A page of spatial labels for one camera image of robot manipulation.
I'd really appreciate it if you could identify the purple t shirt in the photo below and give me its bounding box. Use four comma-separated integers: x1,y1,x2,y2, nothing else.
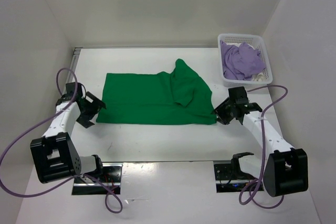
219,40,266,81

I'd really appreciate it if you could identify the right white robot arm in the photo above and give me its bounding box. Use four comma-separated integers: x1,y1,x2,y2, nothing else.
214,87,308,197

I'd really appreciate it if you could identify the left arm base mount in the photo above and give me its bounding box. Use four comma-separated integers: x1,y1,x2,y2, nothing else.
71,162,123,196

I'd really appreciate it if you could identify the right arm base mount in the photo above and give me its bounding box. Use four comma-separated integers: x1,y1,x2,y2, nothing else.
213,161,254,193

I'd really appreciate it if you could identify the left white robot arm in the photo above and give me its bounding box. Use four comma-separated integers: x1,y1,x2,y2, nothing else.
30,82,106,184

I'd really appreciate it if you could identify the green t shirt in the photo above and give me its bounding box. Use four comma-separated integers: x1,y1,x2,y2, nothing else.
96,59,216,125

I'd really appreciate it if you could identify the white cloth in basket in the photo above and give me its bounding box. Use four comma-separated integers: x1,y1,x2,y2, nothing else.
251,72,266,82

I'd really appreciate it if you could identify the white plastic basket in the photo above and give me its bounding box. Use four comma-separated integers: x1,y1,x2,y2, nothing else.
217,33,273,87

